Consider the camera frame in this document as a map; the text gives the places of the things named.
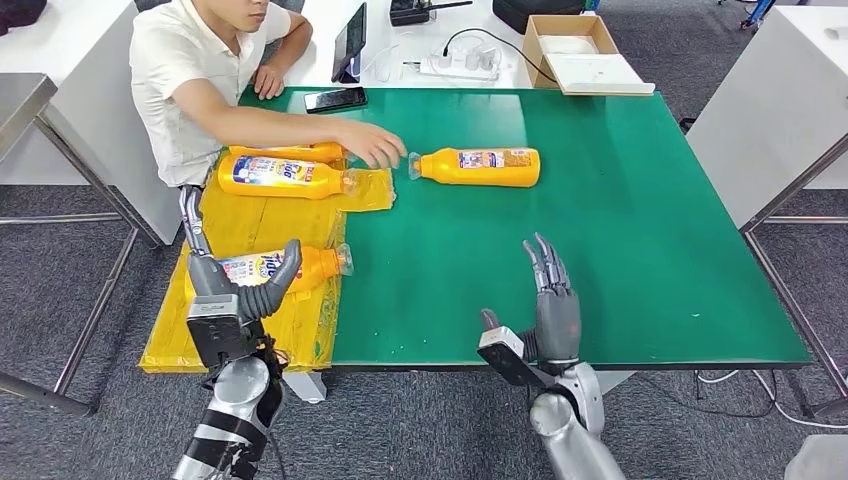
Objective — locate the seated person's left hand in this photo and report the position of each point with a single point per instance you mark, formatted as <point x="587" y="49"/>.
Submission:
<point x="270" y="83"/>

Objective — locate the blue metal frame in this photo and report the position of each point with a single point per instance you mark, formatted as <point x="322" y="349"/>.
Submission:
<point x="758" y="12"/>

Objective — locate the black smartphone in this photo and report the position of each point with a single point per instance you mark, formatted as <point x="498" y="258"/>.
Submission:
<point x="336" y="99"/>

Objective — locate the white rounded device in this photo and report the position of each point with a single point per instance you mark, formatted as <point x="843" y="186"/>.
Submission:
<point x="568" y="44"/>

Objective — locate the seated person's right forearm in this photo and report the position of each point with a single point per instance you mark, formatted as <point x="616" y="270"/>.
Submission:
<point x="272" y="126"/>

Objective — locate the yellow taped cardboard sheet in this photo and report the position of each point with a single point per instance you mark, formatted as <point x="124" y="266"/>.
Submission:
<point x="265" y="225"/>

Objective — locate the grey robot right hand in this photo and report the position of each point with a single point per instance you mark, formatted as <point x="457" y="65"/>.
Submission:
<point x="556" y="324"/>

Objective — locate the seated person's right hand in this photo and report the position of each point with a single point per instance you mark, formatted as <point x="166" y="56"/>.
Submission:
<point x="374" y="142"/>

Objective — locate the black tablet on stand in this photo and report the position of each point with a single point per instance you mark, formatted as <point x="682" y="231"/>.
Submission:
<point x="350" y="41"/>

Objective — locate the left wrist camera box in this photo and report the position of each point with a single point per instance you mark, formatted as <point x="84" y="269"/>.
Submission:
<point x="215" y="334"/>

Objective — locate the white flat box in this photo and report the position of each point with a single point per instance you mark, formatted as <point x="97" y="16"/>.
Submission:
<point x="596" y="71"/>

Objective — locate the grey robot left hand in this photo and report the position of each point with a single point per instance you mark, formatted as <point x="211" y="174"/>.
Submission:
<point x="212" y="275"/>

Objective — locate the black carrying case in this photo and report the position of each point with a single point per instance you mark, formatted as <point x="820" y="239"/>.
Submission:
<point x="536" y="12"/>

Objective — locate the stainless steel table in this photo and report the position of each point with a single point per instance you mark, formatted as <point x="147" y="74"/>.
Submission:
<point x="20" y="98"/>

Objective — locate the white table foot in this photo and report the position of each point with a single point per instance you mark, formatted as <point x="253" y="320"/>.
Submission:
<point x="305" y="389"/>
<point x="616" y="381"/>

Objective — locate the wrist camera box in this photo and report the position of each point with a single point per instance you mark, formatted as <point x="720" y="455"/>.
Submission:
<point x="510" y="358"/>
<point x="215" y="334"/>

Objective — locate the pale grey panel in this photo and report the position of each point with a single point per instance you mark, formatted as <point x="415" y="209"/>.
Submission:
<point x="821" y="460"/>

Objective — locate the black bag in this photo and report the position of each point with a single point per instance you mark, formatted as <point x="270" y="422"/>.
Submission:
<point x="20" y="13"/>

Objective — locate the seated person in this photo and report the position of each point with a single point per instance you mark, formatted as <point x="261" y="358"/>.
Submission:
<point x="179" y="66"/>

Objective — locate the white power adapter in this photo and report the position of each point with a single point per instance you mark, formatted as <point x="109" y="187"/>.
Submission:
<point x="490" y="58"/>
<point x="444" y="61"/>
<point x="472" y="61"/>

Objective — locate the white cabinet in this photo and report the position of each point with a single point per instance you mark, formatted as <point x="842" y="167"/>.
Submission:
<point x="775" y="99"/>
<point x="66" y="99"/>

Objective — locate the black radio device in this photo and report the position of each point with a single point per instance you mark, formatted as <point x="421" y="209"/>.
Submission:
<point x="407" y="12"/>

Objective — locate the white power strip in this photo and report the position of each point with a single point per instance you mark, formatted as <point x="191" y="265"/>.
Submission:
<point x="460" y="71"/>

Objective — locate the seated person's left forearm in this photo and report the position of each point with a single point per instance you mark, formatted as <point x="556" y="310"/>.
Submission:
<point x="295" y="40"/>

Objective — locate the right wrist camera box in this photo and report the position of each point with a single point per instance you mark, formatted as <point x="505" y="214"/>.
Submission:
<point x="510" y="358"/>

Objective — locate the orange detergent bottle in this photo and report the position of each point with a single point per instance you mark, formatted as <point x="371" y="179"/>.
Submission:
<point x="278" y="189"/>
<point x="285" y="151"/>
<point x="318" y="265"/>
<point x="440" y="169"/>

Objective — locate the steel table frame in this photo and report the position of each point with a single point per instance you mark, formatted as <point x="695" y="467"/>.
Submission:
<point x="798" y="179"/>

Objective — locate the brown cardboard box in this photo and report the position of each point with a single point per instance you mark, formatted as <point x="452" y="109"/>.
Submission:
<point x="534" y="58"/>

